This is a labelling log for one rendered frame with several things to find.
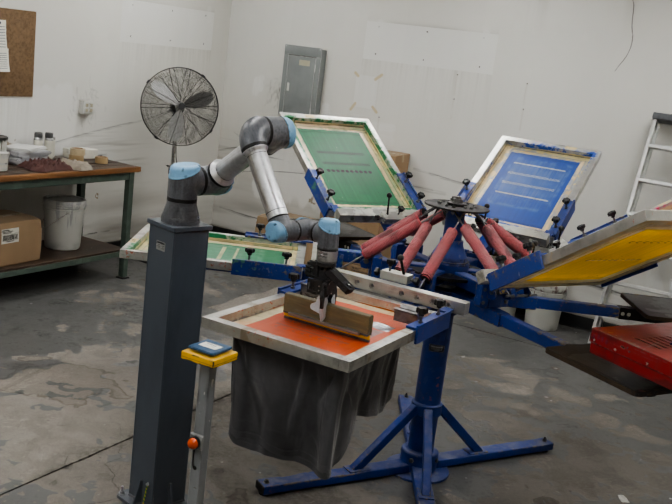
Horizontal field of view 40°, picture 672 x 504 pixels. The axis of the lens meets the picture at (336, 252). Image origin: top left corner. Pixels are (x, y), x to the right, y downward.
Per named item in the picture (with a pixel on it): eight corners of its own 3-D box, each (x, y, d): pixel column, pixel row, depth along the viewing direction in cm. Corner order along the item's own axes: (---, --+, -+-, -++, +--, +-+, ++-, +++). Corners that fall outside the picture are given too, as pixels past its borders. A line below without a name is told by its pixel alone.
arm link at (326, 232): (328, 216, 327) (345, 220, 321) (326, 246, 329) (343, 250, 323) (312, 217, 321) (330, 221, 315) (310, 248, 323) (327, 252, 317)
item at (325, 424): (327, 483, 307) (343, 361, 298) (220, 441, 328) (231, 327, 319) (332, 480, 309) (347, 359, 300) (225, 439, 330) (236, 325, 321)
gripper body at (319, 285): (317, 290, 332) (319, 257, 329) (337, 294, 328) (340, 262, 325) (306, 293, 325) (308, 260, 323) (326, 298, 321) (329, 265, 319)
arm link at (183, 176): (160, 194, 357) (163, 160, 355) (188, 193, 367) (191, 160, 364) (178, 200, 349) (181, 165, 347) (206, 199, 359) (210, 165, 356)
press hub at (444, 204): (437, 497, 420) (483, 208, 391) (363, 469, 438) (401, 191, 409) (469, 468, 453) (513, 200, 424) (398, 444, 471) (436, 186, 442)
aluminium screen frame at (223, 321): (348, 373, 287) (349, 361, 286) (200, 327, 314) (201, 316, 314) (447, 324, 355) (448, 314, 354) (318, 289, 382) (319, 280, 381)
